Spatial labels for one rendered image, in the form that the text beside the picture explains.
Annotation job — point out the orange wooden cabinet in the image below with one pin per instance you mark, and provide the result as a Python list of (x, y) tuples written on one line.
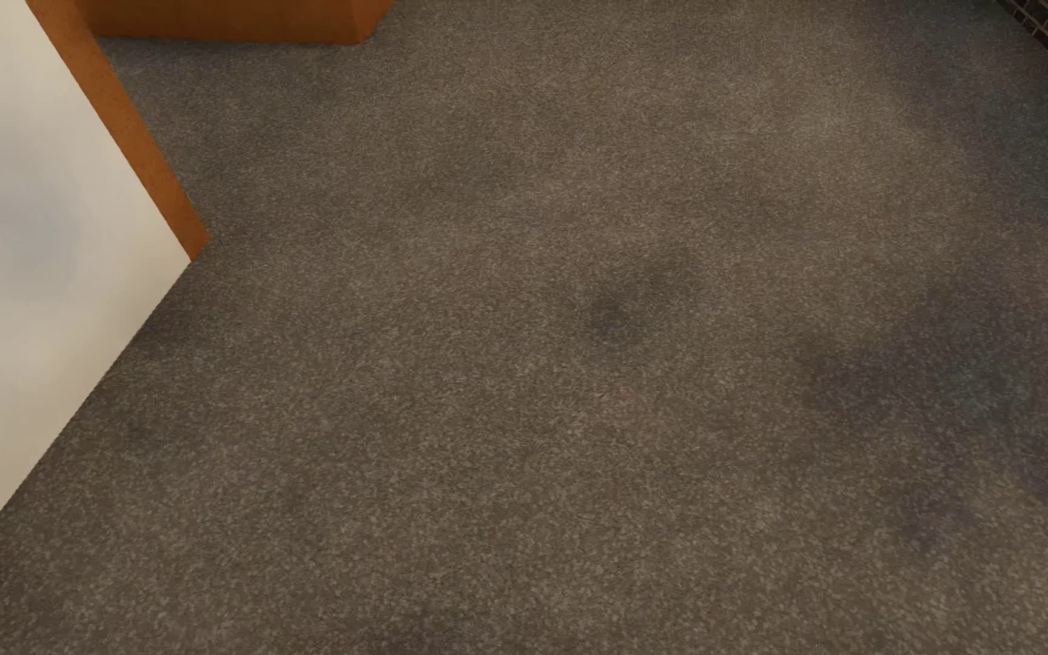
[(233, 18)]

